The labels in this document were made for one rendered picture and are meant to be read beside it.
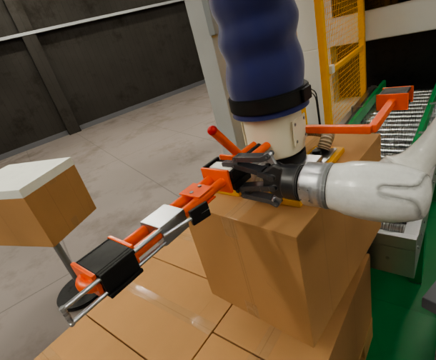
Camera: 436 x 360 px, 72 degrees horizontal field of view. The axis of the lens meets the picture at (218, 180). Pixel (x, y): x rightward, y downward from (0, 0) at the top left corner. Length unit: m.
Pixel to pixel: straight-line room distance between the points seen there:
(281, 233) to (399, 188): 0.29
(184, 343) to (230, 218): 0.60
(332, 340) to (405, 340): 0.74
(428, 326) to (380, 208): 1.42
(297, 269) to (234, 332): 0.52
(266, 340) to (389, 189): 0.78
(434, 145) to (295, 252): 0.35
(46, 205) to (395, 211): 1.81
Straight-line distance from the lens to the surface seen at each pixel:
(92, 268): 0.55
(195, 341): 1.25
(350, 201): 0.56
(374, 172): 0.56
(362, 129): 0.87
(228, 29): 0.81
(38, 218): 1.99
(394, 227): 1.58
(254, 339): 1.20
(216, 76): 2.30
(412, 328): 1.91
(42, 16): 8.87
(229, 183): 0.70
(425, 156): 0.72
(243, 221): 0.79
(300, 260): 0.76
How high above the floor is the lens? 1.52
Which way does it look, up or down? 26 degrees down
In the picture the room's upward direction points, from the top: 16 degrees counter-clockwise
